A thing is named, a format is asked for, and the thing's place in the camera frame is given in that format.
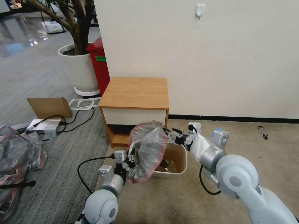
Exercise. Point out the grey garbage bag pink rim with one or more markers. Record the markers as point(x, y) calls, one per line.
point(149, 149)

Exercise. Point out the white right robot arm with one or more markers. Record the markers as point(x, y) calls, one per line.
point(236, 177)

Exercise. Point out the white plant pot saucer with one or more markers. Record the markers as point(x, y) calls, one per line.
point(87, 92)

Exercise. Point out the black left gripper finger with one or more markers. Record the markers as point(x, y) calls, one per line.
point(132, 163)
point(130, 152)

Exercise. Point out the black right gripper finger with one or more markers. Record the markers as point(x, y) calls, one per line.
point(179, 132)
point(170, 134)

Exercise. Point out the white round plant pot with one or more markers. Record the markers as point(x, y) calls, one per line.
point(79, 70)

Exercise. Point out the red bin green label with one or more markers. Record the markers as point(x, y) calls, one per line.
point(101, 67)

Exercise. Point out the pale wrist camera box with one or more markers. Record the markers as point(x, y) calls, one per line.
point(120, 156)
point(195, 127)

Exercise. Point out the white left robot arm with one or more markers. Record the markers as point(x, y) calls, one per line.
point(102, 205)

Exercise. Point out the white wall hook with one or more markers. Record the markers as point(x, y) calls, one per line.
point(200, 10)

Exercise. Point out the wooden nightstand white drawer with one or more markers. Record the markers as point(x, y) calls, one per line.
point(135, 98)

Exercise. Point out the brown cardboard sheet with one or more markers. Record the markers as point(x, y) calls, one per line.
point(50, 107)

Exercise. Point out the white printed box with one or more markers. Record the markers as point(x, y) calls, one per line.
point(53, 26)

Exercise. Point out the silver flat metal box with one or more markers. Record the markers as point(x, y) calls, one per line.
point(43, 126)

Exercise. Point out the beige plastic trash can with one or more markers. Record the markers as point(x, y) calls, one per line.
point(175, 161)

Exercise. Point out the pile of grey garbage bags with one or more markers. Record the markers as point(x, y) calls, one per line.
point(16, 158)

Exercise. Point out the indoor tree brown trunk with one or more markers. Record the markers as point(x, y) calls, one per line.
point(77, 25)

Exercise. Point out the black stick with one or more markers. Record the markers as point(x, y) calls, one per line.
point(21, 184)

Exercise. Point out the small dark floor debris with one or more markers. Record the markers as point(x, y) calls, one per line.
point(264, 135)

